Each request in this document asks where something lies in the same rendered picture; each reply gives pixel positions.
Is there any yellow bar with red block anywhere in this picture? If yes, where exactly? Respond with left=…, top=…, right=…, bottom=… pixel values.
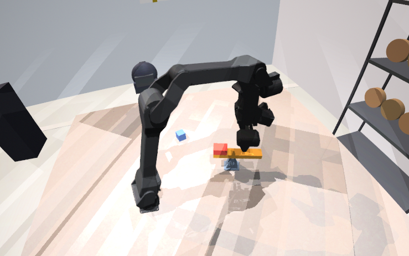
left=213, top=144, right=262, bottom=159

